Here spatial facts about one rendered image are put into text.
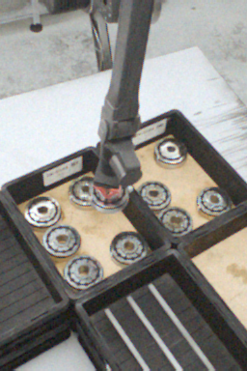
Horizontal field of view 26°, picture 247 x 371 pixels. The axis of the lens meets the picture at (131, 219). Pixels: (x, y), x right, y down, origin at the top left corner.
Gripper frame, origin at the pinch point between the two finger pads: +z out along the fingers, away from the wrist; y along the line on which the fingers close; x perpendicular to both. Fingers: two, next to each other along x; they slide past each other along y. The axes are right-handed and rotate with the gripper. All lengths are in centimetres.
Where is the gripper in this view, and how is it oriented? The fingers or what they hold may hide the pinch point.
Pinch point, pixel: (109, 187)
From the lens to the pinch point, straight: 137.9
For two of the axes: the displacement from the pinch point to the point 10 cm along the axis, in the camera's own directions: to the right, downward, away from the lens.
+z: -0.8, 5.1, 8.6
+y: 2.3, -8.3, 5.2
